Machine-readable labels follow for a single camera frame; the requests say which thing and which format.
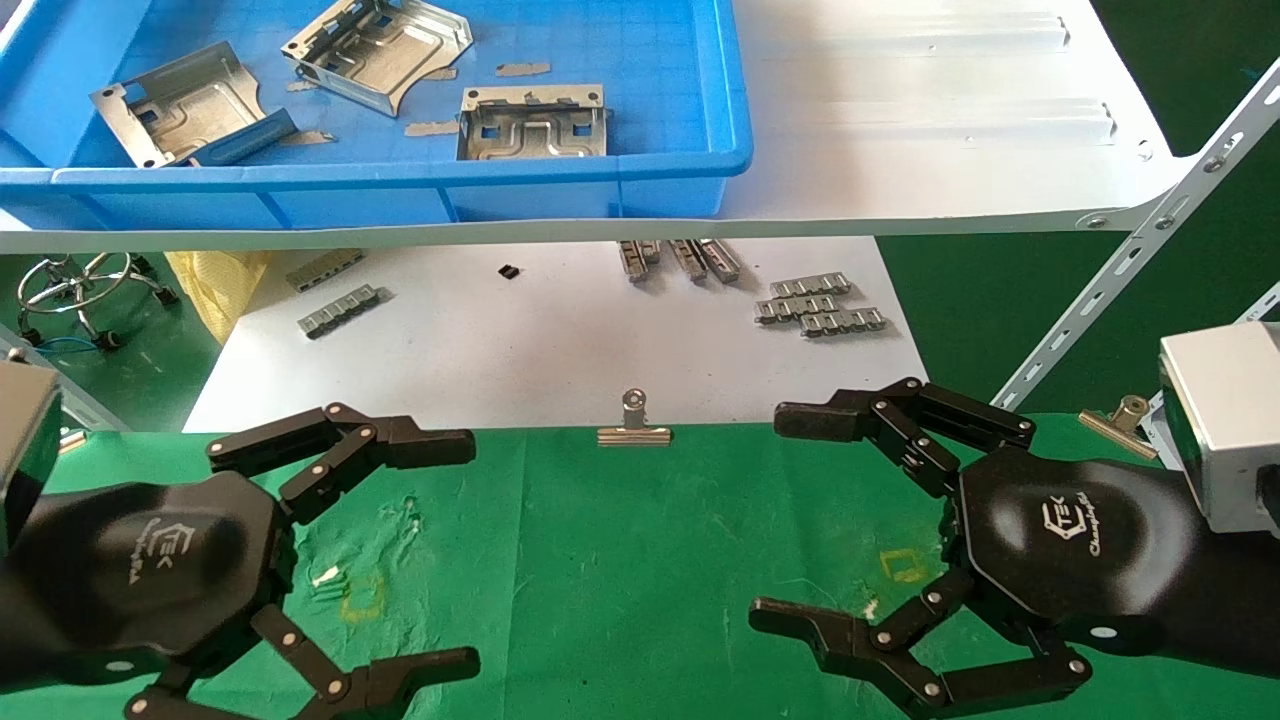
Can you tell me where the chrome stool base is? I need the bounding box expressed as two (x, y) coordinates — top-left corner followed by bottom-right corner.
(15, 252), (181, 351)

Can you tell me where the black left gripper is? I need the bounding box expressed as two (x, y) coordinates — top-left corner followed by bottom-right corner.
(0, 402), (482, 720)

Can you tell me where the yellow plastic bag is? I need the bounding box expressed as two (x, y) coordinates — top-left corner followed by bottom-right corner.
(165, 250), (271, 346)

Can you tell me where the stamped sheet metal bracket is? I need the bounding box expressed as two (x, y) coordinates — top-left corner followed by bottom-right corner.
(281, 0), (474, 117)
(457, 84), (611, 161)

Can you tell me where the grey slotted angle rail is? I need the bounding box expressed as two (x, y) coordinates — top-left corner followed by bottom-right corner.
(0, 325), (131, 433)

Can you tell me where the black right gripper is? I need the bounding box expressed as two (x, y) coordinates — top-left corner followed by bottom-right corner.
(749, 377), (1203, 719)

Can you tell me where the green cloth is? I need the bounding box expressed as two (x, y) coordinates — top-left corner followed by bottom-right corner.
(0, 412), (1280, 720)

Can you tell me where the blue plastic bin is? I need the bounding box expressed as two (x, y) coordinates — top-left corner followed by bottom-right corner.
(0, 0), (754, 233)

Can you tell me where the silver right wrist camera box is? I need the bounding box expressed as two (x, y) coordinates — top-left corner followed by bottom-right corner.
(1158, 322), (1280, 537)

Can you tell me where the metal bracket plate, left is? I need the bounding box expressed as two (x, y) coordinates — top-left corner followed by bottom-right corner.
(90, 42), (299, 169)

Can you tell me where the silver binder clip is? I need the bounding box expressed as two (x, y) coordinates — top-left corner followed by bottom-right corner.
(598, 389), (673, 447)

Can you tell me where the white slotted angle post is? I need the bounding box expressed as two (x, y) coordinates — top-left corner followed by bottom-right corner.
(1235, 283), (1280, 324)
(990, 60), (1280, 413)

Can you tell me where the white metal shelf panel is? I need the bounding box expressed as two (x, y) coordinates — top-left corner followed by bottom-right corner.
(0, 0), (1201, 256)

